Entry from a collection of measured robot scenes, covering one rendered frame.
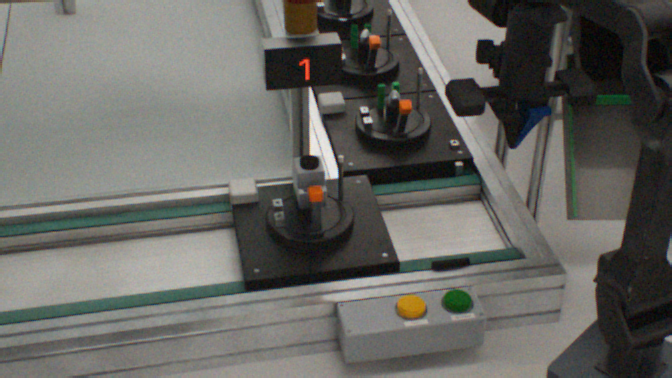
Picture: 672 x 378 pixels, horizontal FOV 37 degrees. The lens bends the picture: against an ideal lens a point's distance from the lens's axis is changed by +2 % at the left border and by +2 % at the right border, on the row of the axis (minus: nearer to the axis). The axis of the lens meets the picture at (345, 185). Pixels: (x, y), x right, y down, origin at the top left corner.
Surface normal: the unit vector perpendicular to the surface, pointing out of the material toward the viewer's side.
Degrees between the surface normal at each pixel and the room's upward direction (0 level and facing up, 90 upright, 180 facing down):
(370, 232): 0
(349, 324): 0
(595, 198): 45
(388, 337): 90
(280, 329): 90
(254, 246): 0
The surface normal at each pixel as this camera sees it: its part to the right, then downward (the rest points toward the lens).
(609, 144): 0.02, -0.16
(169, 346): 0.19, 0.58
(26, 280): 0.01, -0.81
